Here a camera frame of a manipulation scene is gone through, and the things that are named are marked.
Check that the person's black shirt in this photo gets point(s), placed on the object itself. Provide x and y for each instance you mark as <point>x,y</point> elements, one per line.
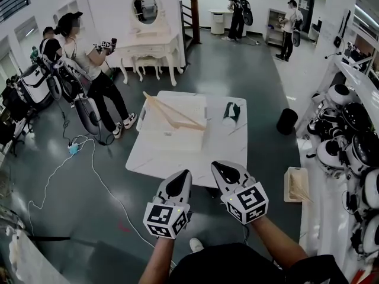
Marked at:
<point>231,268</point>

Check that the person's white shoe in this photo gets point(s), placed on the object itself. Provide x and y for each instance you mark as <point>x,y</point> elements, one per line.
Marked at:
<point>196,245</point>

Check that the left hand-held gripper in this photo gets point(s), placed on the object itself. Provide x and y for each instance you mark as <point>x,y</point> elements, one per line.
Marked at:
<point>165,220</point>

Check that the black round bin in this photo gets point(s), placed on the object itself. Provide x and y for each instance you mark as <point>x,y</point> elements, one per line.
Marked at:
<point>287,121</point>

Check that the grey marble counter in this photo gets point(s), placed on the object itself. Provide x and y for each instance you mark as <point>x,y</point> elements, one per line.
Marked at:
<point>20,259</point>

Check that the black balcony railing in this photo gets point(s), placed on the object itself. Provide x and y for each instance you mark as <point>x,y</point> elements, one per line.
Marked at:
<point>13,3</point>

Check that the brown wooden stair post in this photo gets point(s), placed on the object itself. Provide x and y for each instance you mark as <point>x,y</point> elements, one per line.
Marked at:
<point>195,19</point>

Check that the black office chair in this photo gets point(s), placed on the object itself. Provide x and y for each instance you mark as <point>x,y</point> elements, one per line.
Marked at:
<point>13,105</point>

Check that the black hanging device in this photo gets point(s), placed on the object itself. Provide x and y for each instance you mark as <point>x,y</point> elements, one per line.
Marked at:
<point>343,28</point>

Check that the person's left forearm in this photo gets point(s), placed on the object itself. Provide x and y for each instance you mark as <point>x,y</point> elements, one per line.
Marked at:
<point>158,259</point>

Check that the grey open cabinet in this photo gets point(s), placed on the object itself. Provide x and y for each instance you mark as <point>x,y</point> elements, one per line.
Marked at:
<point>274,28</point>

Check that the blue power strip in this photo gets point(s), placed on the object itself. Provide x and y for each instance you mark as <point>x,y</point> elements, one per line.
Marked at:
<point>73,148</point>

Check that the white plastic basket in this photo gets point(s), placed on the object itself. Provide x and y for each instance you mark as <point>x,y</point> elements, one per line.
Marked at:
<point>177,142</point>

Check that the person's right forearm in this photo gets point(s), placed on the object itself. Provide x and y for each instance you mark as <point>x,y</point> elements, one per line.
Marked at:
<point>275,241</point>

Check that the white marble table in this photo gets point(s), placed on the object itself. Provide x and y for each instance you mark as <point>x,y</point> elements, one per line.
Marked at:
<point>222,149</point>

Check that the white vanity stool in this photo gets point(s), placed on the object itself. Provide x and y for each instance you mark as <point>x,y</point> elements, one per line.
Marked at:
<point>148,64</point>

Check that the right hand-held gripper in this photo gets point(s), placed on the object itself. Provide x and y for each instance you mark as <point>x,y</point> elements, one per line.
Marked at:
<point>248,203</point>

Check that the pile of white black helmets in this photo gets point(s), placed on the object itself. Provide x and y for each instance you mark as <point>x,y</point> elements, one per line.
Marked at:
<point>352,135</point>

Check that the white long counter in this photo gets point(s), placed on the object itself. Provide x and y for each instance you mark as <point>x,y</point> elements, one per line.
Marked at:
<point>355,75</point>

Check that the white vanity dresser with mirror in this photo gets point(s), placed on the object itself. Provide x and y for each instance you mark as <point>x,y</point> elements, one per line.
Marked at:
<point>151,46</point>

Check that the white wheeled machine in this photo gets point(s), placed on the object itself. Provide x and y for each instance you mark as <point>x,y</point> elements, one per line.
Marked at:
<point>34,83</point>

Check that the white round pedestal counter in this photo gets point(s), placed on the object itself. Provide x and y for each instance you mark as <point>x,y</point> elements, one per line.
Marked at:
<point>217,22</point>

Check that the white bookshelf desk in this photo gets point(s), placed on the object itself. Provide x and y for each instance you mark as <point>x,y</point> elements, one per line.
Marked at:
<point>81,13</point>

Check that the wooden clothes hanger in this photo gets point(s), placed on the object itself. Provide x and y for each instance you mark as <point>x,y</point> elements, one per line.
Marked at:
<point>192,125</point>

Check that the dark staircase railing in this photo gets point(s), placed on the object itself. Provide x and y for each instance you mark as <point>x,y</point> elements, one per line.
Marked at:
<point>186,22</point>

